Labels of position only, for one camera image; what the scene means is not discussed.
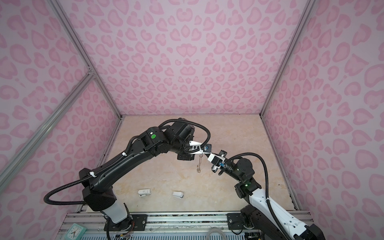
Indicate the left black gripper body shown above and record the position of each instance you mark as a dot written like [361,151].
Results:
[187,156]

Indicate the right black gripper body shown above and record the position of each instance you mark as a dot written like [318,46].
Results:
[215,171]

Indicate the silver carabiner keyring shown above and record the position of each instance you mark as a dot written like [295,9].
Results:
[199,164]

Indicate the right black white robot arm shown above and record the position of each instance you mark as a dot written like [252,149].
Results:
[262,212]

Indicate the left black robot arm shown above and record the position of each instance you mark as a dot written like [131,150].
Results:
[98,190]

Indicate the right white key tag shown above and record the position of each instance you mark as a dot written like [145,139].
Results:
[178,194]

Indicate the white key tag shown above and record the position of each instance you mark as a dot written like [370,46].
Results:
[178,194]
[144,192]

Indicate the left white key tag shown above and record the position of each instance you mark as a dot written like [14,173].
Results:
[144,192]

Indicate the small green clock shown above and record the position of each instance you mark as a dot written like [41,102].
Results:
[75,232]

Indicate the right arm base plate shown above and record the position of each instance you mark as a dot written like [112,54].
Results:
[236,221]

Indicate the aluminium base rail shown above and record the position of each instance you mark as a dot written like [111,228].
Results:
[162,226]

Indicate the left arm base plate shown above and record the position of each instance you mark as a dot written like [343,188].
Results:
[136,222]

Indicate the diagonal aluminium frame bar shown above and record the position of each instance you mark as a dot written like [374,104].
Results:
[23,155]

